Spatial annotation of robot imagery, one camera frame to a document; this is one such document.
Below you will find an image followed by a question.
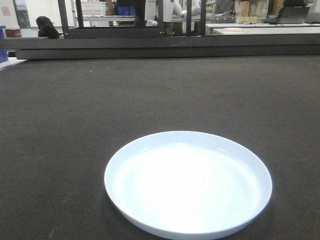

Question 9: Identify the light blue round tray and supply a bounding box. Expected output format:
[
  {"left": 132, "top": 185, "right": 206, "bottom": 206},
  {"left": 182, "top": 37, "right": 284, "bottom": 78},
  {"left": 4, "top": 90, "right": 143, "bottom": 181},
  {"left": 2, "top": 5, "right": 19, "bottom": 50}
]
[{"left": 104, "top": 131, "right": 273, "bottom": 240}]

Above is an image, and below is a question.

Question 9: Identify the white background table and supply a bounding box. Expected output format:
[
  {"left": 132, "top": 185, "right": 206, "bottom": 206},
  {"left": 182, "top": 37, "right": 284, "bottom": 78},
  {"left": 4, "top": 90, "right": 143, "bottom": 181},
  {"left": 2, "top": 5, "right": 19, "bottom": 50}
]
[{"left": 205, "top": 23, "right": 320, "bottom": 36}]

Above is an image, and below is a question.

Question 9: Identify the white humanoid robot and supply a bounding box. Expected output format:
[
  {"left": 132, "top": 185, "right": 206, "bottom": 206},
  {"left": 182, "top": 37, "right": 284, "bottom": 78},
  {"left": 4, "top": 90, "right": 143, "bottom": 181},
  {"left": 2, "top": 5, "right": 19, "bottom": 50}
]
[{"left": 144, "top": 0, "right": 183, "bottom": 27}]

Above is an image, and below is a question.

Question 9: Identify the pink round plate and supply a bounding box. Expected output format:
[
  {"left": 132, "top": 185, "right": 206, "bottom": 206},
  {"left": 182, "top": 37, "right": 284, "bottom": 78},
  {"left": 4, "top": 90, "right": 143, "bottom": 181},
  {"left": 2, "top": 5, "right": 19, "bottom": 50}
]
[{"left": 223, "top": 27, "right": 243, "bottom": 33}]

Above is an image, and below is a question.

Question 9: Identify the blue crate in background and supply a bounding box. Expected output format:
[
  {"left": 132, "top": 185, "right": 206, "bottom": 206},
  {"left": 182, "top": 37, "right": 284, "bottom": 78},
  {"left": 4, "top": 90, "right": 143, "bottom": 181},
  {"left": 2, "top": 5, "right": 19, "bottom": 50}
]
[{"left": 116, "top": 6, "right": 136, "bottom": 16}]

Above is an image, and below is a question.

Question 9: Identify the white plastic basket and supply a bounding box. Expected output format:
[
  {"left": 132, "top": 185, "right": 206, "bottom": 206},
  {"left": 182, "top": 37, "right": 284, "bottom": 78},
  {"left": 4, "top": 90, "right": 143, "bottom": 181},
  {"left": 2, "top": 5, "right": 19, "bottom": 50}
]
[{"left": 81, "top": 1, "right": 106, "bottom": 17}]

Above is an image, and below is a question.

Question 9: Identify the red box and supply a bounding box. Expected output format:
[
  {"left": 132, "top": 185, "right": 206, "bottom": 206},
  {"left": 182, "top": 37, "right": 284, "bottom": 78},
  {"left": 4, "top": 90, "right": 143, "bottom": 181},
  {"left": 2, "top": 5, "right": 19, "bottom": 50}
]
[{"left": 4, "top": 28, "right": 22, "bottom": 38}]

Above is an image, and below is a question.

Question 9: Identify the blue bin at left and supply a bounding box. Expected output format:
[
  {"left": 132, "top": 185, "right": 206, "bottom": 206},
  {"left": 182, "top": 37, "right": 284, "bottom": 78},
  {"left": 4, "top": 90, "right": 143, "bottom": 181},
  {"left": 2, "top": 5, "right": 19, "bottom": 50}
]
[{"left": 0, "top": 25, "right": 9, "bottom": 65}]

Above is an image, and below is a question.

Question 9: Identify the black metal frame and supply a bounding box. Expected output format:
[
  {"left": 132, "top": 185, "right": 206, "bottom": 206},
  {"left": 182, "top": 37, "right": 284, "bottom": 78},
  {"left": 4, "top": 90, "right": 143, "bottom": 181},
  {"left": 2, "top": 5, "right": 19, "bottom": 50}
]
[{"left": 57, "top": 0, "right": 207, "bottom": 39}]

